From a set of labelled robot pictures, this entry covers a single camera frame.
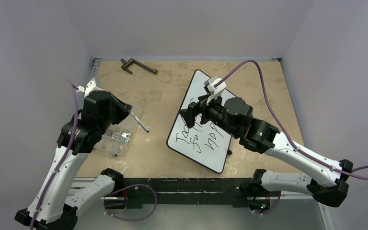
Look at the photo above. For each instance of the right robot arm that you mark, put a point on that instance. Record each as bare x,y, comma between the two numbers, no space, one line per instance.
321,178

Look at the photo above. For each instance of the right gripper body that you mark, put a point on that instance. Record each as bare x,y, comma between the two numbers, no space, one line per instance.
197,110

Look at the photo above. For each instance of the white whiteboard black frame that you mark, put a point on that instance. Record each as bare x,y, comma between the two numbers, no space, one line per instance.
205,144

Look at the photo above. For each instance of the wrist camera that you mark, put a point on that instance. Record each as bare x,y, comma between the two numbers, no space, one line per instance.
214,87
92,85

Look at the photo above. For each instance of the white whiteboard marker pen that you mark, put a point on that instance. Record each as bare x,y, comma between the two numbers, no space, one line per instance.
136,118

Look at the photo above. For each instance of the aluminium frame rail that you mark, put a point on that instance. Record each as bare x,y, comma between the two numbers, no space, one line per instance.
95,188

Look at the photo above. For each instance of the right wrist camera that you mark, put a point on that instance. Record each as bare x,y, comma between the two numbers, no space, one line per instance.
214,87

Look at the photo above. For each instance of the clear plastic screw box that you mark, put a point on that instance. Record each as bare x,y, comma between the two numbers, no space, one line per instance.
116,138

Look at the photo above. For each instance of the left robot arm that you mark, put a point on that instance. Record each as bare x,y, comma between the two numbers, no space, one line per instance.
51,210

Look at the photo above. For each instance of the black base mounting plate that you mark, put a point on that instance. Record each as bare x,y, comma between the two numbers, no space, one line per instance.
235,192

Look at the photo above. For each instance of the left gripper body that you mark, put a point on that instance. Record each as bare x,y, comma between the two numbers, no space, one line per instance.
119,112

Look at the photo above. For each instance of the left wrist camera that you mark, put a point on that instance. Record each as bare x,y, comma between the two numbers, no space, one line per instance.
92,85

